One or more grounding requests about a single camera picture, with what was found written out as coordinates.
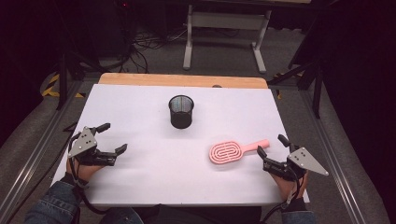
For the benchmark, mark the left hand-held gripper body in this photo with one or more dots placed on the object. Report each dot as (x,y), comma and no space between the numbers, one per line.
(82,143)

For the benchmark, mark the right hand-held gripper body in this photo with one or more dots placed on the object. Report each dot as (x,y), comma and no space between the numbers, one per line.
(303,160)

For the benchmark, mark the pink hairbrush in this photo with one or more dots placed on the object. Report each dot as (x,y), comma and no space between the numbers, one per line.
(225,152)

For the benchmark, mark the black mesh pen cup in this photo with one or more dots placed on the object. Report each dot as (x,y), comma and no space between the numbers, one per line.
(181,116)

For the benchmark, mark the person's left hand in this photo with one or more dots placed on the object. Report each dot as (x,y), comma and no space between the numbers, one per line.
(81,171)

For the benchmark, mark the person's right hand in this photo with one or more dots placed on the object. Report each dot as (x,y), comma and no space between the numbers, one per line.
(288,188)

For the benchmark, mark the white table cover sheet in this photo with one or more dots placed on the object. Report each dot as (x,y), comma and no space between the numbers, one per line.
(155,174)

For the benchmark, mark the yellow black hazard tape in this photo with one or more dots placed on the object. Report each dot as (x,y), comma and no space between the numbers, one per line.
(51,85)

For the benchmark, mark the black metal stand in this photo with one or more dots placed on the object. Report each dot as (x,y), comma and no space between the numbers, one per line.
(311,74)
(67,71)

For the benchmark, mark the aluminium floor rail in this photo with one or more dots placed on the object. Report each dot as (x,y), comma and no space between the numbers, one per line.
(34,155)
(333,155)

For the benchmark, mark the white metal desk frame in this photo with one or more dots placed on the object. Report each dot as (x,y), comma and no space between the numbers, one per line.
(227,21)

